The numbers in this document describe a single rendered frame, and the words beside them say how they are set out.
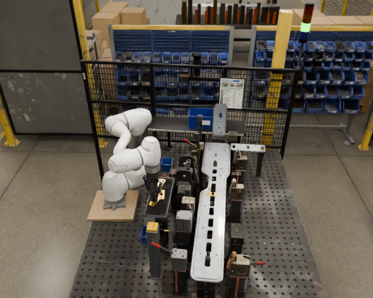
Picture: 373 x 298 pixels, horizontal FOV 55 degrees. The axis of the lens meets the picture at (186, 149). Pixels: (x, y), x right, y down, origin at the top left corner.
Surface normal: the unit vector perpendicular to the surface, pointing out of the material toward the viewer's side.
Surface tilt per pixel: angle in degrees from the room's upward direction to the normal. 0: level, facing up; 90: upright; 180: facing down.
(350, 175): 0
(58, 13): 90
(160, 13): 90
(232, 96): 90
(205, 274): 0
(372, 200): 0
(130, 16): 90
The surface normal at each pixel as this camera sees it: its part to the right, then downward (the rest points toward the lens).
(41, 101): -0.03, 0.58
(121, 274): 0.00, -0.82
